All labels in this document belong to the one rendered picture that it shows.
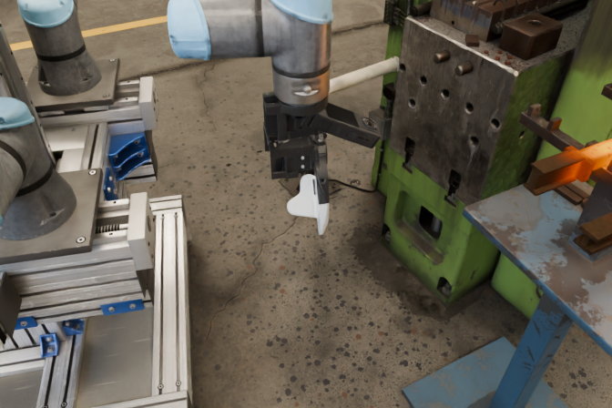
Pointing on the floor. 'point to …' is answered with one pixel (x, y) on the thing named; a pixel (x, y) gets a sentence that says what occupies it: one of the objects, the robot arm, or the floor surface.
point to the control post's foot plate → (300, 186)
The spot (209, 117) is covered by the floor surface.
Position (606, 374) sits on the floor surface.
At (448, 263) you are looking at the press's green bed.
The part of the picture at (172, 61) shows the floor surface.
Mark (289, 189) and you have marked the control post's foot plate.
